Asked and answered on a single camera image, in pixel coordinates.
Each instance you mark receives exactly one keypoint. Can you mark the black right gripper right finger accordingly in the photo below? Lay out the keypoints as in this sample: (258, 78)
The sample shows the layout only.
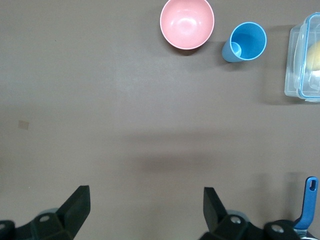
(215, 215)

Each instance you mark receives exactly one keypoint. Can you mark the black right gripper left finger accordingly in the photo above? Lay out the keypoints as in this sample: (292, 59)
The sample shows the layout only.
(72, 212)

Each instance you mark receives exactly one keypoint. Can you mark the pink bowl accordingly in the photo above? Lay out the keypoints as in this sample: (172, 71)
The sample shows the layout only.
(187, 23)

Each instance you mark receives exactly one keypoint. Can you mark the brown tape patch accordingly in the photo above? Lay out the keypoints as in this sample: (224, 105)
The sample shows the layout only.
(23, 124)

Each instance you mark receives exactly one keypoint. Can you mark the clear plastic food container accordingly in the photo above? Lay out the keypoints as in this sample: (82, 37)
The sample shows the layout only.
(296, 62)

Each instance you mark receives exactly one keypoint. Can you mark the blue cup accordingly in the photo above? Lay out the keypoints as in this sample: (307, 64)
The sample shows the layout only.
(247, 41)

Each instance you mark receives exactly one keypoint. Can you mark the yellow food piece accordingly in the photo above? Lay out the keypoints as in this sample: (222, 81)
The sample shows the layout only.
(314, 56)

